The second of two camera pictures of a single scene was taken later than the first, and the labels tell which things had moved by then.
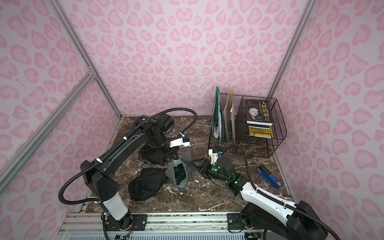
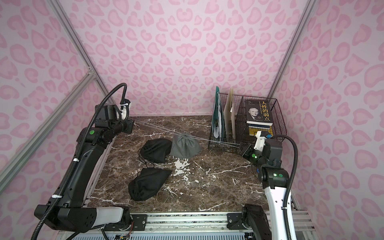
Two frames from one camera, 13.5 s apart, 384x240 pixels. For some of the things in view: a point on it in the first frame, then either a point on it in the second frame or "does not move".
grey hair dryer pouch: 185,157 to 184,146
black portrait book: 259,112 does not move
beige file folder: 229,114 does not move
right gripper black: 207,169 to 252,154
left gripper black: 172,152 to 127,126
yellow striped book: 261,130 does not move
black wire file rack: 252,126 does not move
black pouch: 147,184 does not move
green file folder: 218,118 does not move
